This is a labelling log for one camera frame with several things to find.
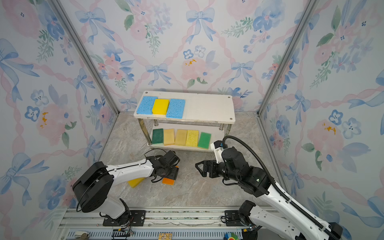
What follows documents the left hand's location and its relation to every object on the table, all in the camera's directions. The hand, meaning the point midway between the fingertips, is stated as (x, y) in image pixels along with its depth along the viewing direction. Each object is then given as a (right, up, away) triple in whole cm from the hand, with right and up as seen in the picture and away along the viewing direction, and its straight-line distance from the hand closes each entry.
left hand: (173, 172), depth 88 cm
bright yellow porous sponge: (+11, +19, +7) cm, 23 cm away
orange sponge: (-2, -2, -10) cm, 10 cm away
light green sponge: (+19, +18, +7) cm, 27 cm away
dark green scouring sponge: (-11, +21, +8) cm, 25 cm away
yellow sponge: (-4, +20, +8) cm, 22 cm away
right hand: (+15, +10, -21) cm, 28 cm away
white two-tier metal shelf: (+17, +34, -14) cm, 40 cm away
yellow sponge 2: (+4, +20, +7) cm, 21 cm away
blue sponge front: (+3, +35, -15) cm, 38 cm away
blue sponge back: (-12, +37, -13) cm, 41 cm away
